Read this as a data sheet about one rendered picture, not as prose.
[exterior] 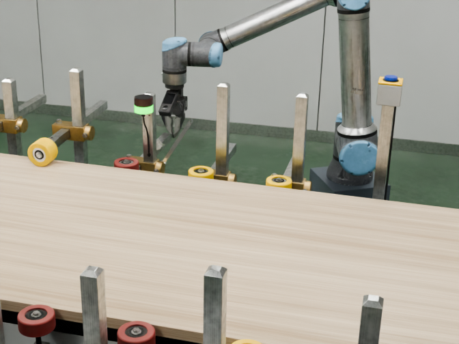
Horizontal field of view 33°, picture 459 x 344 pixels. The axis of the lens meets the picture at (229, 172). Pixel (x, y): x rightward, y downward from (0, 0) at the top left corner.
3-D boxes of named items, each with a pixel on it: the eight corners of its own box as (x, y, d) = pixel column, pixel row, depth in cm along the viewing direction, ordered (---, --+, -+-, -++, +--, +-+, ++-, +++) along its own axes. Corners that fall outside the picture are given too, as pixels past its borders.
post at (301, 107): (289, 228, 255) (298, 91, 236) (300, 230, 254) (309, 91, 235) (287, 233, 252) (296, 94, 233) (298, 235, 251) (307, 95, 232)
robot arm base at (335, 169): (319, 169, 321) (320, 147, 317) (360, 165, 326) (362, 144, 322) (337, 188, 304) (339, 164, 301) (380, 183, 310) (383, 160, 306)
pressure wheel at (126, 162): (120, 186, 254) (119, 154, 250) (143, 189, 253) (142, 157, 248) (110, 196, 247) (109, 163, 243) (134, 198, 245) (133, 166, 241)
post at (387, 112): (367, 231, 249) (381, 99, 231) (382, 233, 248) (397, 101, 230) (366, 237, 245) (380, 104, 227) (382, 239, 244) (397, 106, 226)
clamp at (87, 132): (59, 133, 264) (59, 119, 262) (95, 137, 261) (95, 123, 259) (51, 138, 259) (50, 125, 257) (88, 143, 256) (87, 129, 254)
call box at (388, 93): (377, 100, 233) (379, 75, 230) (400, 102, 231) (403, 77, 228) (375, 107, 226) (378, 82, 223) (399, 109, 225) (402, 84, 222)
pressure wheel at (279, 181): (259, 209, 240) (261, 176, 235) (279, 204, 244) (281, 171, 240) (274, 220, 234) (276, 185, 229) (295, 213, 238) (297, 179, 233)
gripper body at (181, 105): (188, 110, 294) (188, 80, 289) (181, 117, 286) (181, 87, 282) (169, 108, 296) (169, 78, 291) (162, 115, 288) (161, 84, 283)
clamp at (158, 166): (128, 168, 262) (127, 155, 260) (165, 173, 259) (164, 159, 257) (121, 175, 257) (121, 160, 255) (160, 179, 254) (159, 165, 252)
